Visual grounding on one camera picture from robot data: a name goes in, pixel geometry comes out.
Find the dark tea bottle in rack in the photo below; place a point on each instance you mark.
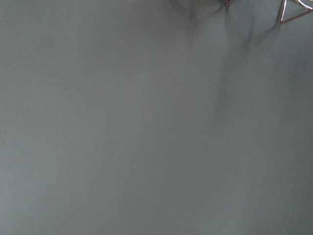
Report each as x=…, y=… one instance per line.
x=228, y=2

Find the copper wire bottle rack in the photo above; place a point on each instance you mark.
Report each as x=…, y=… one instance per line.
x=305, y=5

